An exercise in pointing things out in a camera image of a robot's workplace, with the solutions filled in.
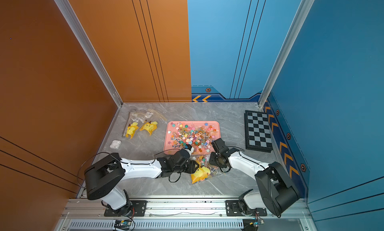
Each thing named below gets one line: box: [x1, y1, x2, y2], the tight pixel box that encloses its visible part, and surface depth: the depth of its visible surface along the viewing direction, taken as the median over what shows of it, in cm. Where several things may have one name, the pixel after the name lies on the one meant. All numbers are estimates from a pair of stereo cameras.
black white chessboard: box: [244, 110, 274, 153], surface depth 101 cm
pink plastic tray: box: [163, 120, 221, 155], surface depth 101 cm
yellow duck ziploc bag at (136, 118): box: [125, 109, 154, 139], surface depth 102 cm
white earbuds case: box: [109, 139, 122, 150], surface depth 98 cm
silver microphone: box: [122, 111, 134, 138], surface depth 107 cm
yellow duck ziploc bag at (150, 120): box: [139, 109, 167, 136], surface depth 104 cm
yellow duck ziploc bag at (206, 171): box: [190, 155, 226, 184], surface depth 83 cm
